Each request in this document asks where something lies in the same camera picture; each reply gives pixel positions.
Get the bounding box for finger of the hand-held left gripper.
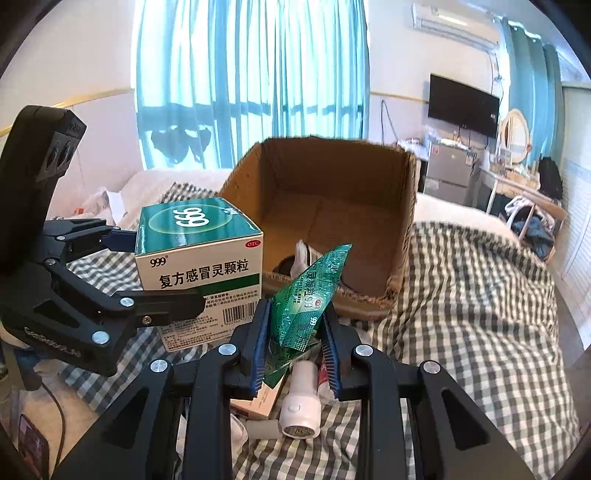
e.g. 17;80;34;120
44;258;206;348
44;219;139;264

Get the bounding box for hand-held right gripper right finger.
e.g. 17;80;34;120
321;305;527;480

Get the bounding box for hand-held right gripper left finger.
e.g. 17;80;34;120
60;298;273;480

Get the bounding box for green white medicine box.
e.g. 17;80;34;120
135;198;265;352

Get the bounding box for tan printed medicine box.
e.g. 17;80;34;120
229;383;280;421

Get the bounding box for white round plastic bottle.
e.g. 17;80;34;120
278;360;321;439

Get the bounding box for green foil sachet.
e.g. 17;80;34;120
263;244;354;388

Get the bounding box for brown cardboard box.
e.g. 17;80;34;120
217;136;419;321

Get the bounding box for white plastic bag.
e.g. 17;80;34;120
74;187;134;227

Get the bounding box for white paper packet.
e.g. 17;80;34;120
295;240;324;273

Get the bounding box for hanging dark laundry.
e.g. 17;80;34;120
150;128;211;164

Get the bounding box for checkered blanket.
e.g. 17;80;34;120
60;182;580;480

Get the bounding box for dark smartphone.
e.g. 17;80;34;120
18;413;51;476

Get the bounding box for wide blue window curtain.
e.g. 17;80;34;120
135;0;371;171

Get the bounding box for small grey fridge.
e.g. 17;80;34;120
425;141;481;204

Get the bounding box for clothes on chair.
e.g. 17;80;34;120
503;196;555;259

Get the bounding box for white dressing desk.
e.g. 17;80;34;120
478;164;566;232

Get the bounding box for black bag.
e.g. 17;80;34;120
538;157;564;200

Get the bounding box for white louvred wardrobe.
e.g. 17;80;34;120
551;88;591;352

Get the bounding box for oval white mirror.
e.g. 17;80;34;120
500;108;530;164

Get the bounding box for narrow blue curtain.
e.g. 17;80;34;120
501;18;565;171

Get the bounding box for white air conditioner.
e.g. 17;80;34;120
412;2;500;54

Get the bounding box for black cable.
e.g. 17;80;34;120
39;383;65;462

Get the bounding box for black wall television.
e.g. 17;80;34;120
428;73;501;138

